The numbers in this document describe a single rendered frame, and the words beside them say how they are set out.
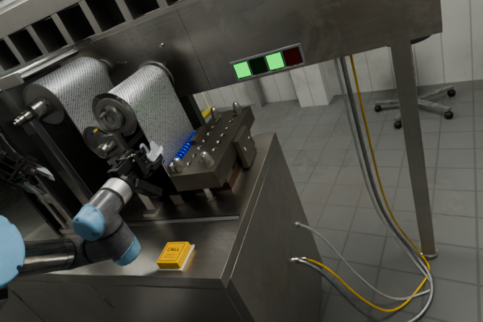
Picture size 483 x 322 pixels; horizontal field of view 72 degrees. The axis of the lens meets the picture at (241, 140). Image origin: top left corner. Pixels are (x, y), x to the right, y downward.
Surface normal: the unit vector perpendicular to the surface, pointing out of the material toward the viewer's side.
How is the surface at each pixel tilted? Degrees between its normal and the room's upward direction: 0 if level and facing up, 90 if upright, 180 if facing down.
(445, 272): 0
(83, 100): 92
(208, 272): 0
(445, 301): 0
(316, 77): 90
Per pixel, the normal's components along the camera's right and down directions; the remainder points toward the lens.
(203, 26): -0.28, 0.55
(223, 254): -0.35, -0.82
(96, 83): 0.91, -0.12
